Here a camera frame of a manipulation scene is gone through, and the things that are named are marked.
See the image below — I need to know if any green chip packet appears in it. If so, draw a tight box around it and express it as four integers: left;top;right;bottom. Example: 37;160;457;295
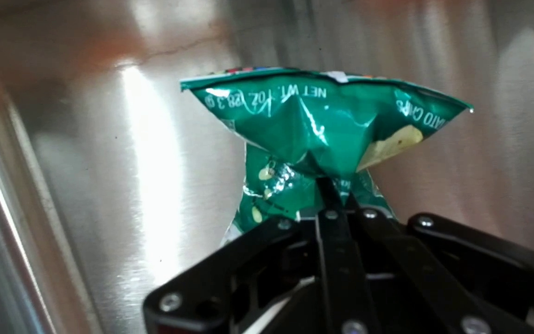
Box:
180;67;475;246

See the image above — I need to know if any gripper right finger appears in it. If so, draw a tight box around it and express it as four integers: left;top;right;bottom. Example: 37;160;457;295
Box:
345;193;534;334

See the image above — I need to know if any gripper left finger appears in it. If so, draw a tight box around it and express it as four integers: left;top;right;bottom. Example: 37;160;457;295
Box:
143;176;381;334

